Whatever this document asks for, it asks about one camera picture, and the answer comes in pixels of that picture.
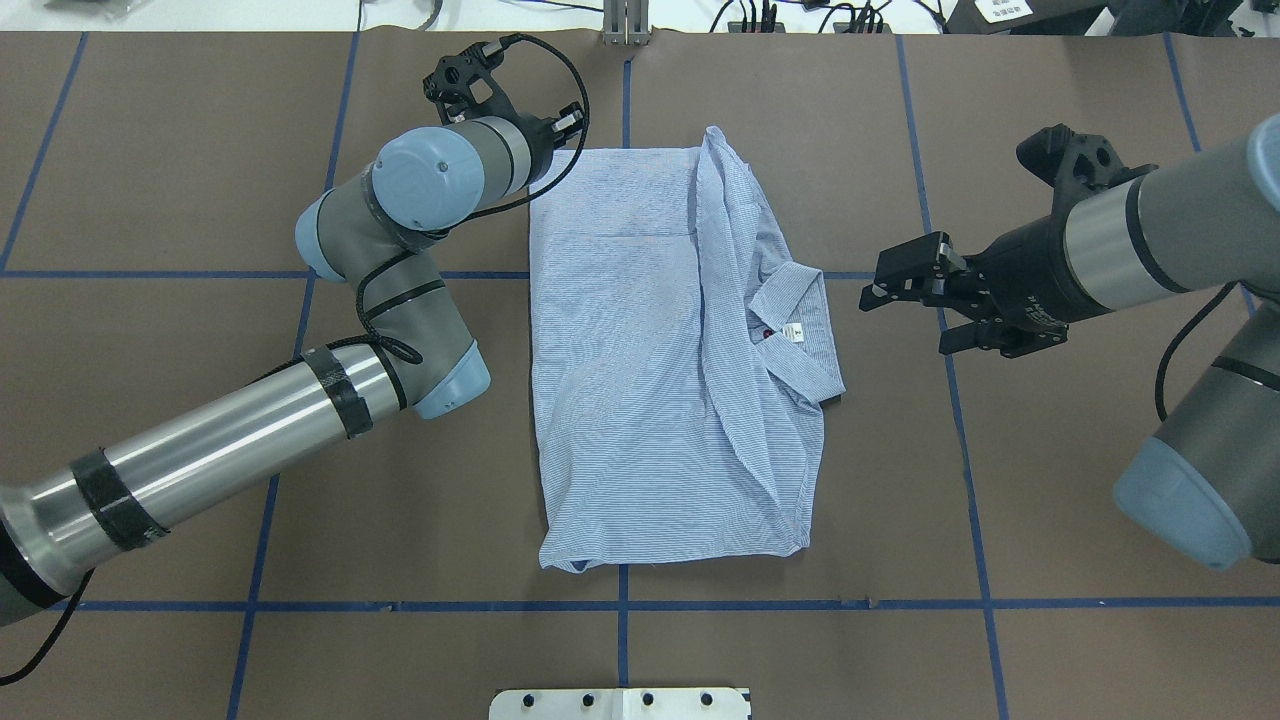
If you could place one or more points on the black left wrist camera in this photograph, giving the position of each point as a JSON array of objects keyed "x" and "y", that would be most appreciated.
[{"x": 462, "y": 86}]

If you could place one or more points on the light blue striped shirt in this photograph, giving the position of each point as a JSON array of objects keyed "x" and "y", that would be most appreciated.
[{"x": 681, "y": 359}]

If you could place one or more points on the grey aluminium frame post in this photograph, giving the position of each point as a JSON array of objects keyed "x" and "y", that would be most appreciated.
[{"x": 626, "y": 22}]

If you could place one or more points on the black power strip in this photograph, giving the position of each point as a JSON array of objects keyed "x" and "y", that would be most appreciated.
[{"x": 842, "y": 23}]

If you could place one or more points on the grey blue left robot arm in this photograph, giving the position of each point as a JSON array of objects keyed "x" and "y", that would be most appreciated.
[{"x": 374, "y": 233}]

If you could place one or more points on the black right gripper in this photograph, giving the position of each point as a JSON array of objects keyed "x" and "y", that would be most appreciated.
[{"x": 1026, "y": 266}]

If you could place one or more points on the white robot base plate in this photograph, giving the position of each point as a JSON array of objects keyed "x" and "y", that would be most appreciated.
[{"x": 623, "y": 703}]

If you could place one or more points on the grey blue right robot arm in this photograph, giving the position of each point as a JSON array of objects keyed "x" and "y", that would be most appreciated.
[{"x": 1207, "y": 481}]

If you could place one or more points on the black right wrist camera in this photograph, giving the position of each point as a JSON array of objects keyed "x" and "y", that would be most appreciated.
[{"x": 1075, "y": 165}]

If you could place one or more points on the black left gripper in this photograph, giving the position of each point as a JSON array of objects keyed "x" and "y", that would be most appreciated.
[{"x": 546, "y": 132}]

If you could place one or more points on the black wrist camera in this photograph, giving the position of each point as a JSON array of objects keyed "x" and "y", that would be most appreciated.
[
  {"x": 1075, "y": 165},
  {"x": 462, "y": 86}
]

